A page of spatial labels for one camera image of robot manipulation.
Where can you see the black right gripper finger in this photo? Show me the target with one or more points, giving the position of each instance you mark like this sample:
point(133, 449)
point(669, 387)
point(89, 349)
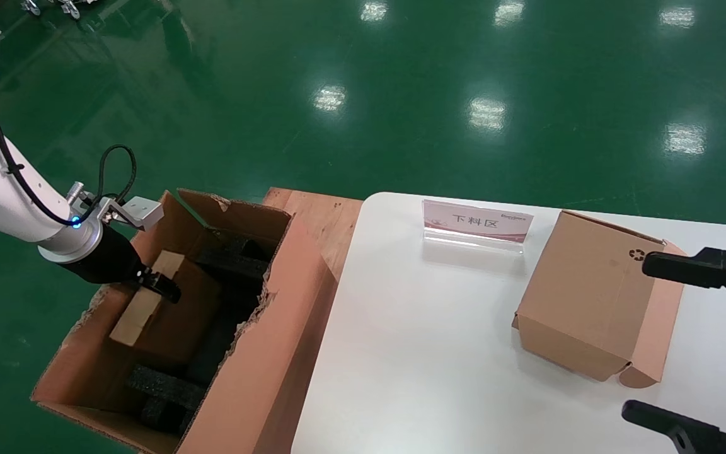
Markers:
point(691, 435)
point(684, 268)

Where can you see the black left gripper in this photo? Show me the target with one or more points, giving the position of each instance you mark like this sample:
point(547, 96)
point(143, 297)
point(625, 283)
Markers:
point(104, 261)

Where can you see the plain small cardboard box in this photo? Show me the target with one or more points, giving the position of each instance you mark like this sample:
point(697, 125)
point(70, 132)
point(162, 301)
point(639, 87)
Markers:
point(174, 321)

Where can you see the cardboard box with recycling mark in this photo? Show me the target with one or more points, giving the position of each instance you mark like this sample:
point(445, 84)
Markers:
point(583, 296)

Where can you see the big open cardboard box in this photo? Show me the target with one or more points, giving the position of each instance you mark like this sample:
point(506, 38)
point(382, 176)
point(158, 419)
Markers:
point(262, 378)

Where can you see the black foam bar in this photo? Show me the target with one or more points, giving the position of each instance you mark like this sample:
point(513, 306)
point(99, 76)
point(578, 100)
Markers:
point(221, 353)

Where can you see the wooden board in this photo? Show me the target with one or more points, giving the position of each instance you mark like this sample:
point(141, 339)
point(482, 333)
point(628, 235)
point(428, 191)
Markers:
point(325, 227)

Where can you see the clear acrylic sign with text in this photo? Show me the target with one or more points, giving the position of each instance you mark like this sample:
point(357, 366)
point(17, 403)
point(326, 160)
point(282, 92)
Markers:
point(476, 221)

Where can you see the white wheeled metal stand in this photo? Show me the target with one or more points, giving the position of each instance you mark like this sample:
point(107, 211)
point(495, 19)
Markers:
point(70, 9)

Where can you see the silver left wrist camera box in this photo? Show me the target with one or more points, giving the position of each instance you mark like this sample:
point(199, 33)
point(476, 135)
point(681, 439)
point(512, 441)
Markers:
point(145, 211)

